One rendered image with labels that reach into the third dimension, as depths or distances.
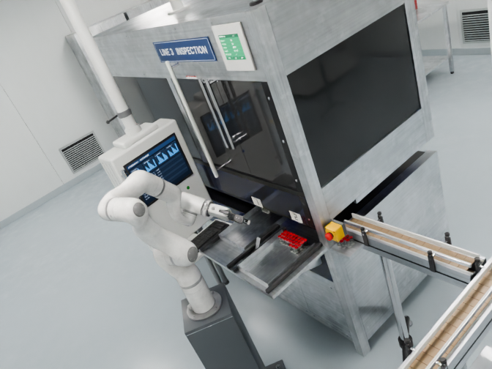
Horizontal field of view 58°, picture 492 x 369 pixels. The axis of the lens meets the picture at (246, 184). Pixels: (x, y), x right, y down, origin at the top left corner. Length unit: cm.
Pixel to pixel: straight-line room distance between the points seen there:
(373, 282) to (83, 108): 560
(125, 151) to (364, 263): 151
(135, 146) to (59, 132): 463
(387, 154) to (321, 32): 82
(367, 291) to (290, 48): 148
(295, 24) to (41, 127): 566
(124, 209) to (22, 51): 550
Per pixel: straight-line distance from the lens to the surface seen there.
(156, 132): 276
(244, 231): 267
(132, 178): 191
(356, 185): 237
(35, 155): 724
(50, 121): 723
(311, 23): 204
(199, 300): 224
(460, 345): 179
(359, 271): 260
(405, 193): 276
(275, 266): 234
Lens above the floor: 235
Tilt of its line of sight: 28 degrees down
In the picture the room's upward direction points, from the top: 22 degrees counter-clockwise
